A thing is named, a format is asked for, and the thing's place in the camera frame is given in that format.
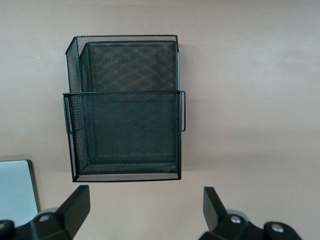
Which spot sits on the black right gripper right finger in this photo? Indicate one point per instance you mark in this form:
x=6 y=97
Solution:
x=212 y=207

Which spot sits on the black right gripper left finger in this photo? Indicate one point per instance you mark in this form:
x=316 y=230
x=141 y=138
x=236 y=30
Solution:
x=72 y=207

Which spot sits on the silver laptop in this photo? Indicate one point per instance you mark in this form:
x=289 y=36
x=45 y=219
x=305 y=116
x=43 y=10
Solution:
x=15 y=185

